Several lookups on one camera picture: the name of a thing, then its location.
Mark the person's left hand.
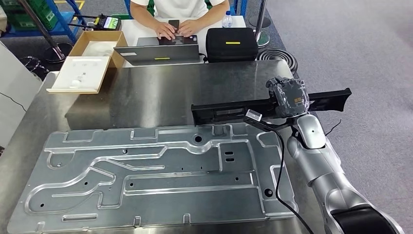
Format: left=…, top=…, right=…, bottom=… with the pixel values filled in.
left=178, top=19, right=203, bottom=38

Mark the person's right hand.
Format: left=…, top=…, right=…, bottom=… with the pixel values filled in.
left=154, top=21, right=178, bottom=41

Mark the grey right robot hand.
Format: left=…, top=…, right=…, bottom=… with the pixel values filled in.
left=265, top=76, right=311, bottom=119

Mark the black plastic mounting plate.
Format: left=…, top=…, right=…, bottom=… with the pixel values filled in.
left=191, top=88, right=352, bottom=127

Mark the steel workbench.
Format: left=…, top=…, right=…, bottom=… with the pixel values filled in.
left=0, top=59, right=327, bottom=234

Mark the blue metal shelf rack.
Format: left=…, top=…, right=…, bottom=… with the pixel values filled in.
left=0, top=0, right=88, bottom=43

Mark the person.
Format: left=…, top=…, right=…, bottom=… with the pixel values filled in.
left=130, top=0, right=231, bottom=41

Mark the grey laptop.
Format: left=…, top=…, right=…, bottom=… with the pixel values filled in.
left=113, top=35, right=202, bottom=67

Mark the white desk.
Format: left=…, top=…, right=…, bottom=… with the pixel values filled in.
left=121, top=15, right=248, bottom=66

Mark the clear water bottle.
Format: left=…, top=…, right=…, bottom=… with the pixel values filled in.
left=222, top=10, right=234, bottom=29

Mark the black carrying case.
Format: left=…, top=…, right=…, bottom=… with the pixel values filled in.
left=205, top=27, right=259, bottom=64

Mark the handheld screen device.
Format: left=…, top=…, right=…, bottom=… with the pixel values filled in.
left=94, top=13, right=122, bottom=32

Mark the brown cardboard box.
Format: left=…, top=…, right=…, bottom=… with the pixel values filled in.
left=68, top=30, right=129, bottom=69

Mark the green plastic crate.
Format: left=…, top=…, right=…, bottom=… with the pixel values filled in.
left=0, top=0, right=59, bottom=32

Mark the stamped aluminium panel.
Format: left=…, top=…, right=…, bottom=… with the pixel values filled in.
left=7, top=123, right=300, bottom=234

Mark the white cabinet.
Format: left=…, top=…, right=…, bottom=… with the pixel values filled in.
left=0, top=42, right=43, bottom=150

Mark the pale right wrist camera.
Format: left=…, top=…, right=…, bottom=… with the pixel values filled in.
left=244, top=109, right=298, bottom=132

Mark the black coiled hose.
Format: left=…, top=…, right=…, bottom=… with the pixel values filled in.
left=256, top=47, right=299, bottom=74

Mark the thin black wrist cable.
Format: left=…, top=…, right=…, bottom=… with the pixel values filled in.
left=324, top=119, right=342, bottom=137

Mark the chrome stanchion post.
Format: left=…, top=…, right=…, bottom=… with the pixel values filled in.
left=248, top=0, right=272, bottom=48

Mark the black camera cable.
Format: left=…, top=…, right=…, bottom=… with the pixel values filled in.
left=273, top=129, right=316, bottom=234

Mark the black stanchion post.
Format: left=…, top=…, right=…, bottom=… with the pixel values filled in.
left=18, top=0, right=74, bottom=64

